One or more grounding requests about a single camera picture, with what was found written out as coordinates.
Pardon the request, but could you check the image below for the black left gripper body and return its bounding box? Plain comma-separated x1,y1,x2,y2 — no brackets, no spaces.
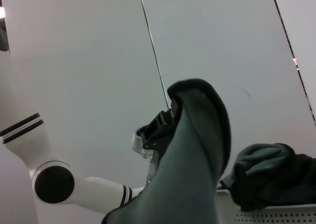
144,134,171,183

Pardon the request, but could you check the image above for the green yellow towel black edge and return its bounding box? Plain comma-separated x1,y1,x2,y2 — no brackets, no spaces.
101,78,316,224

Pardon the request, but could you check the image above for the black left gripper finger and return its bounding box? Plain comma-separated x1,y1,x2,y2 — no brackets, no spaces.
140,98,183,142

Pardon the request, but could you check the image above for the grey perforated storage box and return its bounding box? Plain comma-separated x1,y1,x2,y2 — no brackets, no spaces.
216,188,316,224

